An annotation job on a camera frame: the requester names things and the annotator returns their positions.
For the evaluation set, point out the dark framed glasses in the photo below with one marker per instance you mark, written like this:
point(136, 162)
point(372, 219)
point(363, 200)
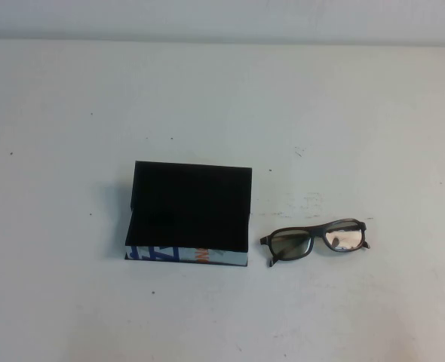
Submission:
point(322, 228)

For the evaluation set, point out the black glasses case printed side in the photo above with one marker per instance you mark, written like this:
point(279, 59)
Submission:
point(188, 203)

